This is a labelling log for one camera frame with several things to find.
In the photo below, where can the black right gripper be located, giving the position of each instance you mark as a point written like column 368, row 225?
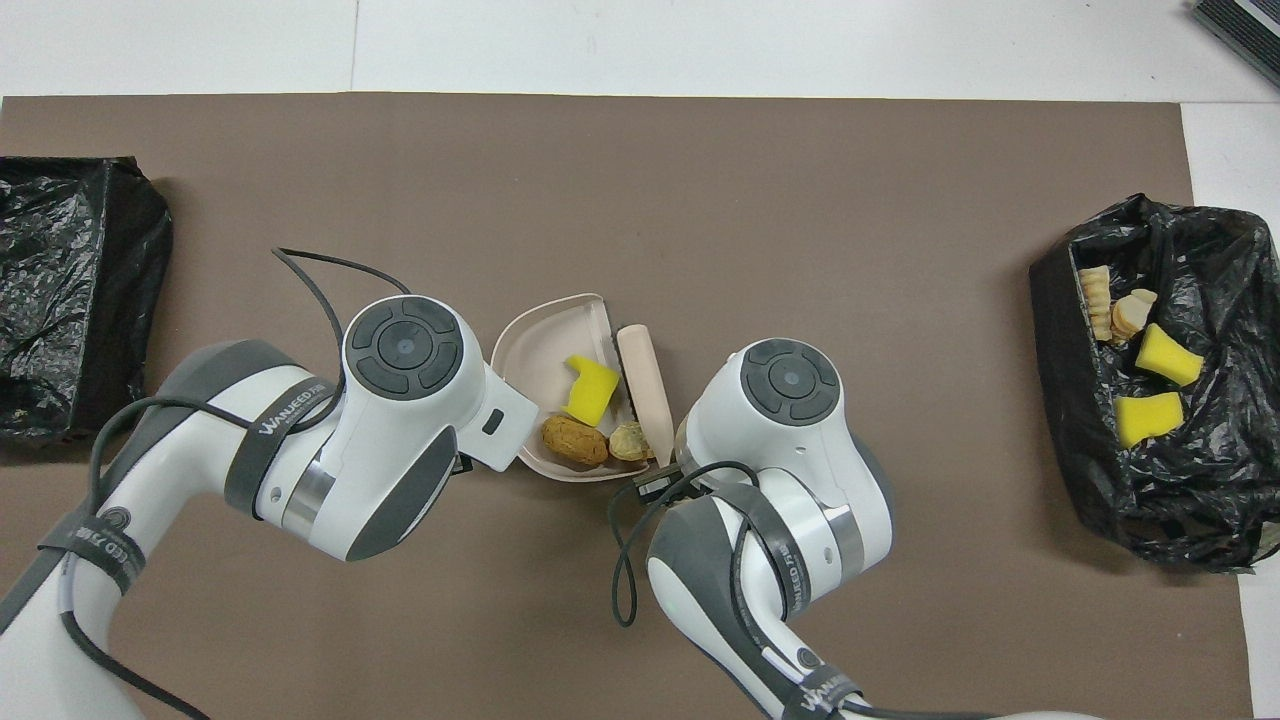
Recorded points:
column 658, row 485

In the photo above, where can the pale bread piece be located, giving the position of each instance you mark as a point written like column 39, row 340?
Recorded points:
column 630, row 442

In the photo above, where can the brown oval bun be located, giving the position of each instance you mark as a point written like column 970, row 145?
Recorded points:
column 575, row 442

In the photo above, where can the beige hand brush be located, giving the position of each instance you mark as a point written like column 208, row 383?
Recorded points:
column 645, row 385

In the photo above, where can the yellow notched sponge piece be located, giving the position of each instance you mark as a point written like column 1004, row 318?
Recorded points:
column 590, row 392

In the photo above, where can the beige plastic dustpan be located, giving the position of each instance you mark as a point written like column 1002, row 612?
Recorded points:
column 530, row 360

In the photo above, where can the striped croissant piece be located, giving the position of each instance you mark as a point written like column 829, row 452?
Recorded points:
column 1098, row 303

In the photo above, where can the yellow wedge sponge piece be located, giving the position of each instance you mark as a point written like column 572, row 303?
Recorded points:
column 1148, row 420

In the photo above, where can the yellow curved sponge piece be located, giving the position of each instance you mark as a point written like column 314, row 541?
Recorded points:
column 1168, row 357

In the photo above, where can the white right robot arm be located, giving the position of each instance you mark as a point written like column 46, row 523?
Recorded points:
column 790, row 450

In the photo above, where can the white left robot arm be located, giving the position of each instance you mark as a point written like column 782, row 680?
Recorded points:
column 400, row 430

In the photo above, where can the open bin with crumpled black bag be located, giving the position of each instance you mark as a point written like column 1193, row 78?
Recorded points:
column 1220, row 470

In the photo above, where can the boxy bin with black bag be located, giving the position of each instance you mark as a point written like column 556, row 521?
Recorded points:
column 60, row 290

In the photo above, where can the brown table mat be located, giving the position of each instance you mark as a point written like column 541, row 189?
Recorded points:
column 800, row 200

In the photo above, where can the dark striped device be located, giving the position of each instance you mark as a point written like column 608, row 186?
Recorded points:
column 1245, row 25

